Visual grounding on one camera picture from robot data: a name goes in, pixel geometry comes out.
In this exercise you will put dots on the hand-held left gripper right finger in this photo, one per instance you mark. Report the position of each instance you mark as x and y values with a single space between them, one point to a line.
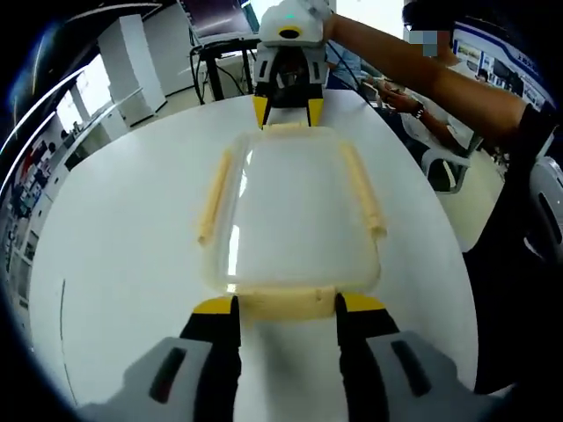
396 378

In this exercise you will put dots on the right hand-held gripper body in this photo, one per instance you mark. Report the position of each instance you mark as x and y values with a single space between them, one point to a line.
290 19

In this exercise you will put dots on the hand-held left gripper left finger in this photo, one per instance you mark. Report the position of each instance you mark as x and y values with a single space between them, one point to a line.
176 378

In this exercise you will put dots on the clear lid with yellow latches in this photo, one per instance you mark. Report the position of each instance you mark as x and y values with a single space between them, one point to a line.
290 211

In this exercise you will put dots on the clear plastic storage box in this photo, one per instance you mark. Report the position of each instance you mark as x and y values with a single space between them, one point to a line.
211 272

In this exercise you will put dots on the black wristwatch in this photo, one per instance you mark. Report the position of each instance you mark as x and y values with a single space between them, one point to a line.
420 111

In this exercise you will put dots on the white office chair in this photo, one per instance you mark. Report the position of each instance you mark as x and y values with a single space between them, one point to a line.
444 169

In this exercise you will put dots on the grey chest-worn device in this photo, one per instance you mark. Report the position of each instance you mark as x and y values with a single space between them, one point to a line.
550 198

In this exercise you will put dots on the black standing desk frame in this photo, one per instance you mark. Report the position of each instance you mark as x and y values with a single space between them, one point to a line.
215 74

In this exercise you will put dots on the wall poster board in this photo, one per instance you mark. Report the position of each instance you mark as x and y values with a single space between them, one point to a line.
506 66

